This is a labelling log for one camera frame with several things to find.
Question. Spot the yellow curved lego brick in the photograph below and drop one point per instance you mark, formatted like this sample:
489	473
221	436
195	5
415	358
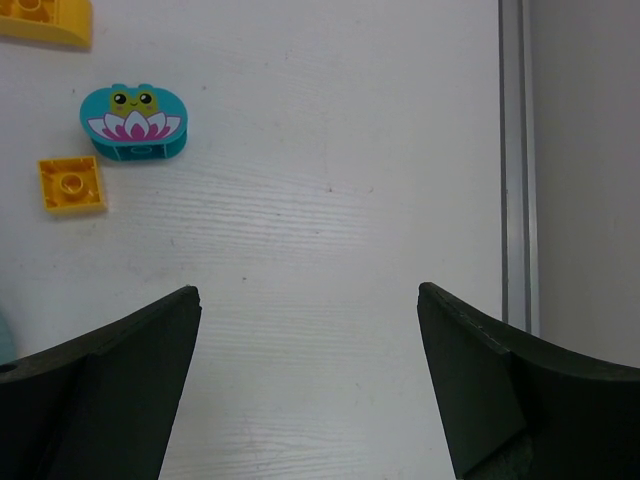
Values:
58	22

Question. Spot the teal frog lotus lego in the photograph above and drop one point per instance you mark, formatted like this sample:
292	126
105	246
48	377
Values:
141	123

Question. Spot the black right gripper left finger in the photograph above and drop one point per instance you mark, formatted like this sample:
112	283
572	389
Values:
102	405

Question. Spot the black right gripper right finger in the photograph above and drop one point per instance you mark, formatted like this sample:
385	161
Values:
514	406

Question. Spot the teal round divided container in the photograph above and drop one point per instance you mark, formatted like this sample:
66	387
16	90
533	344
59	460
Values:
7	346

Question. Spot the aluminium rail at right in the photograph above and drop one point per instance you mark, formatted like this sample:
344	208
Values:
520	267

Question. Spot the yellow square lego brick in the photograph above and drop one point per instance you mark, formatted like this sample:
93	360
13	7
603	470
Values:
71	186

